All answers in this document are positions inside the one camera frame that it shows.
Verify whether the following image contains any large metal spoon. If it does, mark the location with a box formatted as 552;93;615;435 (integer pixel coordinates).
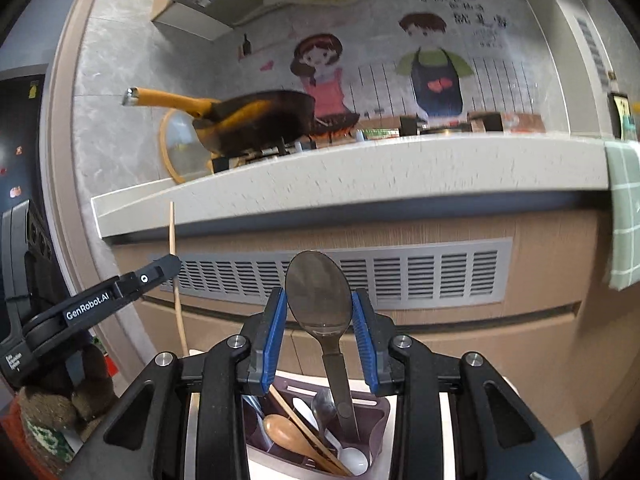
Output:
284;250;362;440

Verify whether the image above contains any cartoon wall poster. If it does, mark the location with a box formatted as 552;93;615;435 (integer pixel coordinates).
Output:
239;0;547;128

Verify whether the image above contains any green checked towel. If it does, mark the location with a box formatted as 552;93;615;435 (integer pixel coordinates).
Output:
604;139;640;292

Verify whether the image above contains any wooden chopstick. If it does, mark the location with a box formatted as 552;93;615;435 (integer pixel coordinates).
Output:
287;405;346;477
168;201;190;356
270;385;352;477

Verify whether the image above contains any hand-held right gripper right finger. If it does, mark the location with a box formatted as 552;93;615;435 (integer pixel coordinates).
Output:
351;287;583;480

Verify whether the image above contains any small metal spoon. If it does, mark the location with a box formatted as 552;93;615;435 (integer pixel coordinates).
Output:
311;389;339;432

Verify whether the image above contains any brown stuffed toy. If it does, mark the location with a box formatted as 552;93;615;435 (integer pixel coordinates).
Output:
17;344;119;467

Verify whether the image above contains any grey vent grille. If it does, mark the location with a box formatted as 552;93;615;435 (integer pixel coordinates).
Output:
159;236;514;312

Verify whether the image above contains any white plastic spoon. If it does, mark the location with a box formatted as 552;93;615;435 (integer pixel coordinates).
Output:
292;397;370;477

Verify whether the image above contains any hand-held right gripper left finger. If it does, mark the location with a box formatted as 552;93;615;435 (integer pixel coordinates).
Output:
102;287;289;480

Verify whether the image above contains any gas stove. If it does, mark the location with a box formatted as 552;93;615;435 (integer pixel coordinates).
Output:
212;137;321;172

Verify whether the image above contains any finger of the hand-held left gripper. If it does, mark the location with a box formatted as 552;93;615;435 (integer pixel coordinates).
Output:
57;254;182;328

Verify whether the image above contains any brown wooden spoon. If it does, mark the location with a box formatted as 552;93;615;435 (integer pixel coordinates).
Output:
262;414;332;467

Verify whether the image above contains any black wok with yellow handle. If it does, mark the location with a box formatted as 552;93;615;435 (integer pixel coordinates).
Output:
121;86;321;156

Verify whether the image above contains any glass lid with wooden rim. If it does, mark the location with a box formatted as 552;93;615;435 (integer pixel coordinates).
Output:
159;109;217;185

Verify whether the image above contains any black panel with magnets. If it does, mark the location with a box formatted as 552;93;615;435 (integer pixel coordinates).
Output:
0;74;52;216

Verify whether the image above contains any purple utensil holder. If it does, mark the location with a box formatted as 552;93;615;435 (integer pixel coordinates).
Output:
242;382;392;478

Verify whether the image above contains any small framed stand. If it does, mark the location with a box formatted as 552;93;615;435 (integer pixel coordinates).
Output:
607;91;640;141

